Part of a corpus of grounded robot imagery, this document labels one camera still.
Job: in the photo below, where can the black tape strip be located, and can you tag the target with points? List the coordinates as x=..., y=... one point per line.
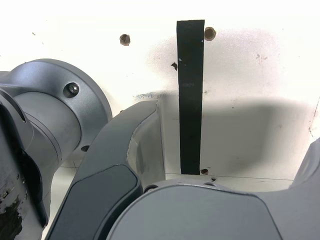
x=190, y=100

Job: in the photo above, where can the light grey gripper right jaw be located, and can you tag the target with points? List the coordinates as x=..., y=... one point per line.
x=200, y=215

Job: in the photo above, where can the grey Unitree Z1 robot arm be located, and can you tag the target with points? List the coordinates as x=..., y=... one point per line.
x=50, y=105

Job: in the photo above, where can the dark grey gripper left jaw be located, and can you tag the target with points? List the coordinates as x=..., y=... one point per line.
x=105, y=162

